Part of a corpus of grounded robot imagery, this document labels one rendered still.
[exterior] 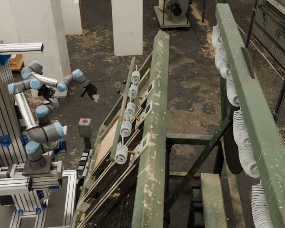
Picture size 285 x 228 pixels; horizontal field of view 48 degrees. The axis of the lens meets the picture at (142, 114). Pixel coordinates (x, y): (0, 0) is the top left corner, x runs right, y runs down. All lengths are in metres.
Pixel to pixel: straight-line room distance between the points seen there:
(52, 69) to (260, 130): 4.23
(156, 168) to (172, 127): 3.29
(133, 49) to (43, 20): 2.36
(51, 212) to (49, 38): 2.59
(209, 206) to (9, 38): 6.03
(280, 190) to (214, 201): 0.50
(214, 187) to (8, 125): 1.83
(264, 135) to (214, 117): 3.73
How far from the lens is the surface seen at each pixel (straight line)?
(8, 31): 7.04
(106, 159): 2.56
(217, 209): 1.62
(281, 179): 1.26
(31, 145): 2.81
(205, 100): 5.48
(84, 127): 3.46
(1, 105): 2.78
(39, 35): 5.07
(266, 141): 1.40
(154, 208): 1.42
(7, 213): 3.79
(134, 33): 6.58
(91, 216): 2.21
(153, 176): 1.52
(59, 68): 5.27
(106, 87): 5.74
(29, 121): 2.42
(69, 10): 7.69
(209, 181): 1.72
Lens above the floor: 3.08
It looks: 37 degrees down
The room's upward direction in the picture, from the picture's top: straight up
